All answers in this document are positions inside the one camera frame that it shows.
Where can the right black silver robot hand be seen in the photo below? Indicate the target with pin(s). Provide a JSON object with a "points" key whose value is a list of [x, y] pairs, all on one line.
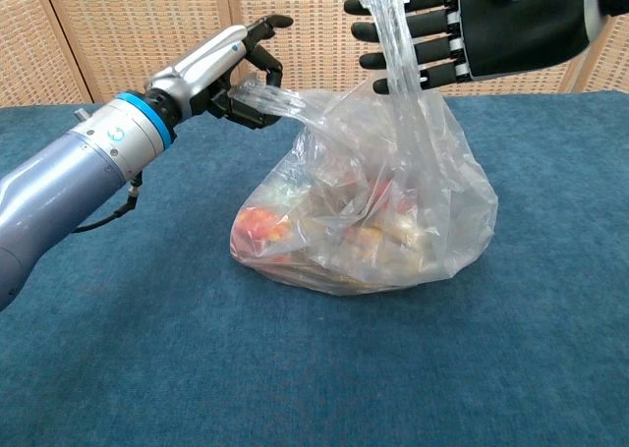
{"points": [[521, 24]]}

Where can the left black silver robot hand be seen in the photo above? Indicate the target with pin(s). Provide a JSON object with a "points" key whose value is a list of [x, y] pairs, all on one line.
{"points": [[201, 69]]}

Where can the clear plastic bag with food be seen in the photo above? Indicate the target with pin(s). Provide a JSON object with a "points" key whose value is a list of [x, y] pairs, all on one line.
{"points": [[393, 196]]}

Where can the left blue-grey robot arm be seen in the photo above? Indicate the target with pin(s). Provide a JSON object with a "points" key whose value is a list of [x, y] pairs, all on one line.
{"points": [[64, 172]]}

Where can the red fruit inside bag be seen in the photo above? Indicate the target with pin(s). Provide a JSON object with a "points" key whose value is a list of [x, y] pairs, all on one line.
{"points": [[260, 226]]}

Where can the bamboo folding screen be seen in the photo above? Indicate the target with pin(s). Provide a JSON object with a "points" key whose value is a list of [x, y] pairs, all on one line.
{"points": [[123, 24]]}

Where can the blue carpet table mat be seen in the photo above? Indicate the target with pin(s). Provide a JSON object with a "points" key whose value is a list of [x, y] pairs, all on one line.
{"points": [[147, 344]]}

